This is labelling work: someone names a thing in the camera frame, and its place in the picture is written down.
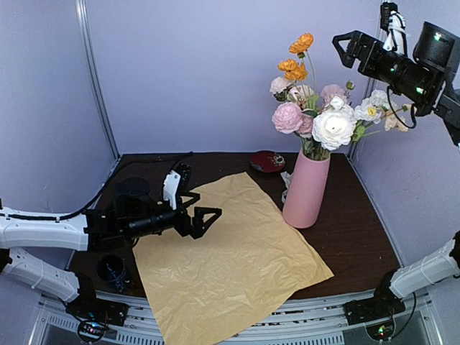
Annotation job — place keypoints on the orange flower stem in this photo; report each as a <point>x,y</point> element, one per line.
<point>300,67</point>

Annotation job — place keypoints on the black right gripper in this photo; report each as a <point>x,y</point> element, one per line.
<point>367,65</point>

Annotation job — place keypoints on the orange yellow wrapping paper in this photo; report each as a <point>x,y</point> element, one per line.
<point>249,262</point>

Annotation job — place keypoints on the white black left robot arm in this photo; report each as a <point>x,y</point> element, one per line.
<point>130,215</point>

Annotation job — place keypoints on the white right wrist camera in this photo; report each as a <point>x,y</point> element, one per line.
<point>393,23</point>

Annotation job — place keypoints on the left aluminium frame post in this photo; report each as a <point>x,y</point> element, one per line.
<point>85,31</point>

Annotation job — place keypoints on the peach pink flower stem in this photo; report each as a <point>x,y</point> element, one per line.
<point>393,119</point>

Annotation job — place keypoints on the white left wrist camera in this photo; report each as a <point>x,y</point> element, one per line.
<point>175,182</point>

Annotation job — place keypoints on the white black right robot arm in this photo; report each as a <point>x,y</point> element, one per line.
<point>426,79</point>

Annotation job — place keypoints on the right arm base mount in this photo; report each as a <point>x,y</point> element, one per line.
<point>377,315</point>

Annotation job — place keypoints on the pink cylindrical vase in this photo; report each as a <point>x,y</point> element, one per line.
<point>305,193</point>

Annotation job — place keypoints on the dark blue cup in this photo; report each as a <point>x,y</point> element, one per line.
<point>113,272</point>

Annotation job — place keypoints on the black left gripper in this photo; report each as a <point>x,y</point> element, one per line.
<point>196,229</point>

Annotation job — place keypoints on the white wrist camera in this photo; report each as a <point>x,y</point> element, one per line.
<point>175,182</point>
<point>393,23</point>

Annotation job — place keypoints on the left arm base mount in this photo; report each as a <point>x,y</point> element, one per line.
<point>95,315</point>

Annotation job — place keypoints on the lilac pink flower stem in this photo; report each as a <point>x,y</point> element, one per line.
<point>330,91</point>

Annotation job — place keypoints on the white blue flower stem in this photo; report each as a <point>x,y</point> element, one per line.
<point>370,112</point>

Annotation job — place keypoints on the grey printed ribbon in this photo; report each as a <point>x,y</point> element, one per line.
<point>286,178</point>

